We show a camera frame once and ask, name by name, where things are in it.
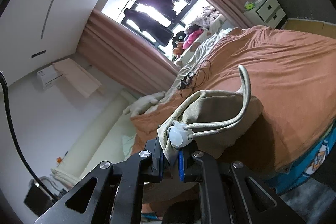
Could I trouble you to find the white wall air conditioner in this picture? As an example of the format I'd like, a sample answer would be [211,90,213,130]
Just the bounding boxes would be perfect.
[37,65,62,90]

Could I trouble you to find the pink window curtain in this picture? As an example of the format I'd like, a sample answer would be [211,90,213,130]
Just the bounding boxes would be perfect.
[76,0,252,95]

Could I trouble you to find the white bedside drawer cabinet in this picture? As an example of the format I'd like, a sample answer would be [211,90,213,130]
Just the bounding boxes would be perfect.
[244,0,286,28]

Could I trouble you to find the orange bed cover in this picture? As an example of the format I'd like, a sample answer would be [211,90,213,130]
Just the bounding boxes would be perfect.
[131,26,335,179]

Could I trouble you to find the cream padded headboard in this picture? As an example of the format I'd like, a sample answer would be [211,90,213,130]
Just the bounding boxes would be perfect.
[51,89,136,188]

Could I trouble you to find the white plush toy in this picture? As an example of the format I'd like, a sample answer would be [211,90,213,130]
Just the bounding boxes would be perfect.
[123,92,166,118]

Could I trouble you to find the grey patterned blanket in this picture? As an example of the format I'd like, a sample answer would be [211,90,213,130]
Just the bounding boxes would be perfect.
[159,28,234,104]

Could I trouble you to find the black wire on bed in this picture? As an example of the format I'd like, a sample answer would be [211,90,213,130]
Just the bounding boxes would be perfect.
[178,60,213,98]

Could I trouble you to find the white cord stopper toggle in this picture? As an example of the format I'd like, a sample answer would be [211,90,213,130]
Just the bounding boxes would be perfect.
[168,121,193,148]

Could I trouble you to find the pink plush toy pile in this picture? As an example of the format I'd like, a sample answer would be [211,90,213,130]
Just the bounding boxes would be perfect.
[171,5,221,57]

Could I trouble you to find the dark hanging clothes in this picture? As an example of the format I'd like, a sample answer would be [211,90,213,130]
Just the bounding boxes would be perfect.
[121,0,197,48]

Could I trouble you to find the black box on nightstand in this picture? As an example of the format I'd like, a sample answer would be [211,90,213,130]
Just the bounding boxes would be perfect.
[23,180,54,217]

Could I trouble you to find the blue patterned bed sheet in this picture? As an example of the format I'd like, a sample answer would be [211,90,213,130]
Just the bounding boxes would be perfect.
[264,122,335,195]

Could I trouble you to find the beige large garment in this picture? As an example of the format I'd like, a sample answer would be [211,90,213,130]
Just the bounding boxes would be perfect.
[157,90,263,165]

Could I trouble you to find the mint green pillow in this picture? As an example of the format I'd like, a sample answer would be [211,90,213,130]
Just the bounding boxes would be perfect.
[122,135,136,158]

